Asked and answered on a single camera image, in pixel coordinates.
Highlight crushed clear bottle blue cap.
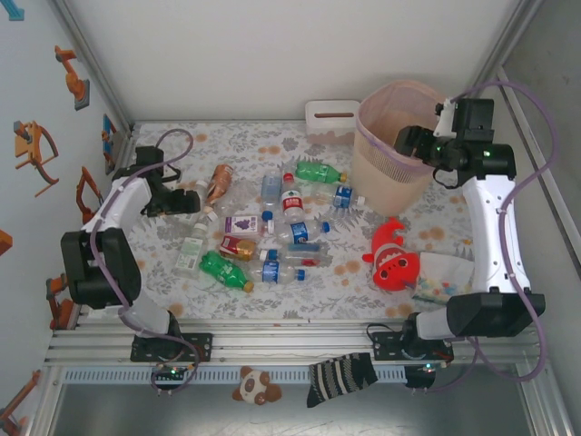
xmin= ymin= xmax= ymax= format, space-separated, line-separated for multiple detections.
xmin=267 ymin=242 xmax=334 ymax=269

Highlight beige mesh waste bin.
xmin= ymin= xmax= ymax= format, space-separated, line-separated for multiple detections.
xmin=351 ymin=80 xmax=455 ymax=217

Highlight red yellow label bottle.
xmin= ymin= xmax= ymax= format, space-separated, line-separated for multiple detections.
xmin=219 ymin=234 xmax=258 ymax=263

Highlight right aluminium frame post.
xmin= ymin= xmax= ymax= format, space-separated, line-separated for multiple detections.
xmin=467 ymin=0 xmax=544 ymax=108

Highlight clear bottle dark blue label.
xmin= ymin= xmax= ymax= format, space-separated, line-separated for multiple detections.
xmin=274 ymin=220 xmax=331 ymax=245

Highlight orange snack packet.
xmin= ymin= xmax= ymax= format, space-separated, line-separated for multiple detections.
xmin=204 ymin=163 xmax=236 ymax=214

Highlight clear bag colourful pieces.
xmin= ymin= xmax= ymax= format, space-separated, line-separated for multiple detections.
xmin=410 ymin=251 xmax=476 ymax=303

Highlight green plastic soda bottle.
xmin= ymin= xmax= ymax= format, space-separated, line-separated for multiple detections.
xmin=293 ymin=159 xmax=349 ymax=185
xmin=199 ymin=250 xmax=255 ymax=294

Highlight large crushed clear bottle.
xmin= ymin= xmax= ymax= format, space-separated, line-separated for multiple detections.
xmin=212 ymin=179 xmax=264 ymax=223

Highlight floral table cloth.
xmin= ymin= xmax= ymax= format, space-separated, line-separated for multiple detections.
xmin=93 ymin=121 xmax=494 ymax=322

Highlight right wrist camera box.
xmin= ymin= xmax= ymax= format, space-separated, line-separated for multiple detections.
xmin=432 ymin=97 xmax=458 ymax=137

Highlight aluminium front rail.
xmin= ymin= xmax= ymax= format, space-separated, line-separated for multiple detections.
xmin=44 ymin=322 xmax=546 ymax=364

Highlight purple grape label bottle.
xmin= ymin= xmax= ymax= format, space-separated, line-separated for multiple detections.
xmin=222 ymin=214 xmax=277 ymax=238

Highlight aluminium frame post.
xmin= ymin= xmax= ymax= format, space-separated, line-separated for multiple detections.
xmin=467 ymin=0 xmax=544 ymax=108
xmin=49 ymin=0 xmax=135 ymax=137

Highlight red plush fish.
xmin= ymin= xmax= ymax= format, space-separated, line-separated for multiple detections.
xmin=361 ymin=216 xmax=421 ymax=292

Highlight clear bottle white green label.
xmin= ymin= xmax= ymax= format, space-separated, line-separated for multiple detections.
xmin=171 ymin=221 xmax=211 ymax=279

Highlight left aluminium frame post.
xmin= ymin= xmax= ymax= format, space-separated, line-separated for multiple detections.
xmin=49 ymin=0 xmax=135 ymax=137

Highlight clear bottle pale blue label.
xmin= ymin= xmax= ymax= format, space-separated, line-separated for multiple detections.
xmin=260 ymin=170 xmax=283 ymax=204

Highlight brown white panda plush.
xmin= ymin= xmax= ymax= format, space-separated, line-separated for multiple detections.
xmin=231 ymin=365 xmax=282 ymax=405

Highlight white tissue box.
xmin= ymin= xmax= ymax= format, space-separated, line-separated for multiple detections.
xmin=304 ymin=99 xmax=363 ymax=146

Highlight black white striped sock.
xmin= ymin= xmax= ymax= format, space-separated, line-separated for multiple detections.
xmin=306 ymin=352 xmax=379 ymax=409

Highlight white slotted cable duct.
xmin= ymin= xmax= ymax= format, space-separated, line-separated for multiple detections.
xmin=61 ymin=366 xmax=408 ymax=385

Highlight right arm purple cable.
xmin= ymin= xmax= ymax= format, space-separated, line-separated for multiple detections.
xmin=399 ymin=79 xmax=558 ymax=395

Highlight blue label bottle white cap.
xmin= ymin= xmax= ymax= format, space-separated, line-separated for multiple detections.
xmin=310 ymin=183 xmax=367 ymax=209

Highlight clear bottle red label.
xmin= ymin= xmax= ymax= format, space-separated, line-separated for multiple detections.
xmin=280 ymin=172 xmax=305 ymax=223

